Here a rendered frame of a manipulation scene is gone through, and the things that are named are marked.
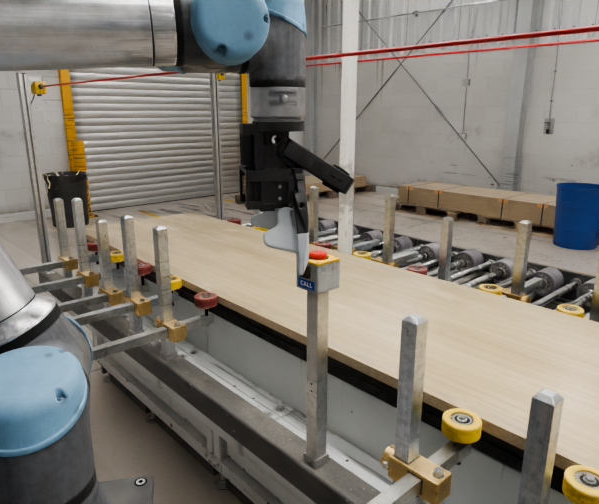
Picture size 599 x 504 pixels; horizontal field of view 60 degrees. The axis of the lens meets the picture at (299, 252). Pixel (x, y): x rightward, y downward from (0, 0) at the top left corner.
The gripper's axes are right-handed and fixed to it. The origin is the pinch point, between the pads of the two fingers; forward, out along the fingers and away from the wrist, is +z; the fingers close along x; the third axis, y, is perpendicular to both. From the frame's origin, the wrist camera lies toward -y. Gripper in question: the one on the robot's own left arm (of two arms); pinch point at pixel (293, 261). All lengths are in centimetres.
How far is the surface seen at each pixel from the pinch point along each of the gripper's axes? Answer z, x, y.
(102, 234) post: 26, -141, 46
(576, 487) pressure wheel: 41, 9, -48
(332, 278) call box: 13.9, -31.0, -15.7
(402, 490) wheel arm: 47, -3, -21
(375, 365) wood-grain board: 42, -41, -31
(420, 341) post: 19.8, -9.0, -26.1
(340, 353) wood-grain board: 42, -50, -24
